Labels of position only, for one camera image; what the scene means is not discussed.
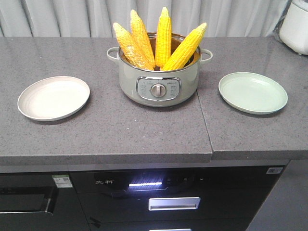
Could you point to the pale corn cob with white patch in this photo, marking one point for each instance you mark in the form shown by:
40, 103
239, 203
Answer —
130, 48

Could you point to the bright yellow corn cob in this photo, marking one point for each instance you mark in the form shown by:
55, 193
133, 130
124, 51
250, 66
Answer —
186, 49
163, 38

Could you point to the pale yellow corn cob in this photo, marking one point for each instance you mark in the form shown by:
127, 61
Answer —
140, 35

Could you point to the bright yellow upright corn cob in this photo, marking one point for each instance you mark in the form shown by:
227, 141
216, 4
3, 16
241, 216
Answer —
163, 38

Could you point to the green electric cooking pot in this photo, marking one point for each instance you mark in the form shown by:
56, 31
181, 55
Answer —
158, 88

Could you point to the green round plate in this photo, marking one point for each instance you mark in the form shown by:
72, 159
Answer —
252, 93

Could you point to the black drawer sterilizer cabinet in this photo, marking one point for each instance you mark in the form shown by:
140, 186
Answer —
174, 199

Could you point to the white round plate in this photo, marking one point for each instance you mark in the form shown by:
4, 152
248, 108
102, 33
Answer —
53, 98

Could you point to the black built-in dishwasher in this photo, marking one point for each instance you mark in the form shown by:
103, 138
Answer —
45, 201

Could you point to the grey cabinet door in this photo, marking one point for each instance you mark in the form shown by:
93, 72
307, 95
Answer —
286, 207

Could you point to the white rice cooker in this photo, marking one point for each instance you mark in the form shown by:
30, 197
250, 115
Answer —
294, 29

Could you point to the white curtain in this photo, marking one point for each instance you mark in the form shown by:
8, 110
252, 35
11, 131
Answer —
94, 18

